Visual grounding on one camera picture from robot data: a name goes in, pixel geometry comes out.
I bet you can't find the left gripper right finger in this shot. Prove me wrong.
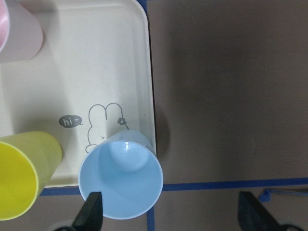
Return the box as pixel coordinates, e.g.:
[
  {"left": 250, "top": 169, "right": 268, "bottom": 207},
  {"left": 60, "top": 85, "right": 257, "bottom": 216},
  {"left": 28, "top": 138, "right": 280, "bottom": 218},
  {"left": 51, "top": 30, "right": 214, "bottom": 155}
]
[{"left": 237, "top": 191, "right": 282, "bottom": 231}]

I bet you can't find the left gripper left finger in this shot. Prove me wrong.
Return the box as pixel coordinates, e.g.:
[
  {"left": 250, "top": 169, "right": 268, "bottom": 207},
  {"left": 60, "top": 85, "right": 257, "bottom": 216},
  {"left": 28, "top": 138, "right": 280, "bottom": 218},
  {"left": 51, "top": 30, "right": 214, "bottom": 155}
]
[{"left": 72, "top": 192, "right": 103, "bottom": 231}]

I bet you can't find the light blue cup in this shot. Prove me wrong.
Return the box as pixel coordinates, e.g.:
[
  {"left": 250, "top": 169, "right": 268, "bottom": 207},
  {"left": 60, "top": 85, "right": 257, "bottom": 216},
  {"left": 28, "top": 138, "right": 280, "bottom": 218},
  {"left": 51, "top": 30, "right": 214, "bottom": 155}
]
[{"left": 78, "top": 130, "right": 164, "bottom": 219}]

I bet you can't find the yellow plastic cup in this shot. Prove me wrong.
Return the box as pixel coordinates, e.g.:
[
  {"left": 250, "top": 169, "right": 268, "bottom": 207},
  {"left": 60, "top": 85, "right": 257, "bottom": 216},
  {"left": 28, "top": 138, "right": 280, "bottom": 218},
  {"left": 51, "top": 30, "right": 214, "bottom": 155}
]
[{"left": 0, "top": 131, "right": 62, "bottom": 220}]

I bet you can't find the pink plastic cup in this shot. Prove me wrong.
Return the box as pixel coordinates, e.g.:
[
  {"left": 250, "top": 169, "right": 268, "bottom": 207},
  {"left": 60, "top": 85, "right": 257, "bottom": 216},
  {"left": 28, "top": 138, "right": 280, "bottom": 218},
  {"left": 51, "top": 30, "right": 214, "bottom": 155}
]
[{"left": 0, "top": 0, "right": 43, "bottom": 64}]

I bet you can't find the cream plastic tray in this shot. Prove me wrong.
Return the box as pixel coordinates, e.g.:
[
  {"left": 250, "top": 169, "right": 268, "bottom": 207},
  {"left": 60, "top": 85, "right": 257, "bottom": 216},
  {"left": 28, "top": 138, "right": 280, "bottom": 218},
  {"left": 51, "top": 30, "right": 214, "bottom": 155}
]
[{"left": 0, "top": 0, "right": 156, "bottom": 187}]

